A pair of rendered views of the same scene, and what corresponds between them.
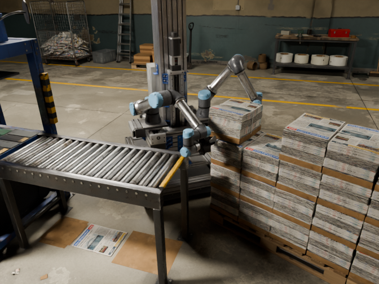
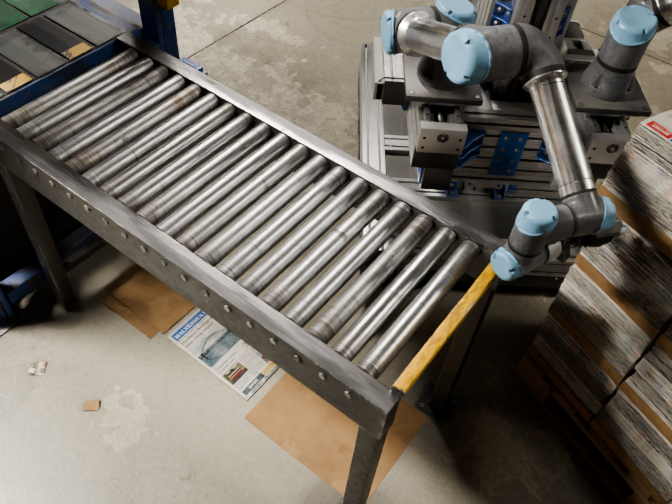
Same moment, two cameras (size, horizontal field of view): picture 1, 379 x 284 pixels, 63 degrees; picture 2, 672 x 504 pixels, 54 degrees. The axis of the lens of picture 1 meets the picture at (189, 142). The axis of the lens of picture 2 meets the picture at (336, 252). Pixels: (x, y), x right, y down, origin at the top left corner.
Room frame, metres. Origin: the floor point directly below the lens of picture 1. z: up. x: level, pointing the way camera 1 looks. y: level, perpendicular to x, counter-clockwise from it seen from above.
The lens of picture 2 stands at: (0.93, 0.16, 1.96)
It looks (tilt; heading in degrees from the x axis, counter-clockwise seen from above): 50 degrees down; 14
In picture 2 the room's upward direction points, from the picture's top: 6 degrees clockwise
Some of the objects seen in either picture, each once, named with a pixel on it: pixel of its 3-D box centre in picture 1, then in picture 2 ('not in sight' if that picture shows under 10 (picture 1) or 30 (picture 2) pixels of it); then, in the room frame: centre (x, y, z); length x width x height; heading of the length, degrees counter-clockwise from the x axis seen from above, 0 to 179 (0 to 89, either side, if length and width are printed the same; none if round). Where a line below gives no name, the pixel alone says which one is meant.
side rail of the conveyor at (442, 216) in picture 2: (108, 149); (292, 146); (2.24, 0.65, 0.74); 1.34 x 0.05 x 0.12; 72
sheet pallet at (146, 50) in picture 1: (157, 56); not in sight; (8.76, 0.86, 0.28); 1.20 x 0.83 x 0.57; 72
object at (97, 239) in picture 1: (100, 239); (234, 340); (2.02, 0.76, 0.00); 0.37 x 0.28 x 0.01; 72
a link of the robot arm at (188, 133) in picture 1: (190, 136); (540, 225); (1.97, -0.01, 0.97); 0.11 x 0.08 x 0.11; 126
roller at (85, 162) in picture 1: (89, 160); (227, 184); (2.00, 0.73, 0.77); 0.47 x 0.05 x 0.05; 162
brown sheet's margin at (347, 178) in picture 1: (355, 165); not in sight; (1.73, -1.06, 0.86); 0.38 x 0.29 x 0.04; 139
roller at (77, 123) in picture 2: (38, 151); (105, 108); (2.14, 1.17, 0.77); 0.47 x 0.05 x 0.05; 162
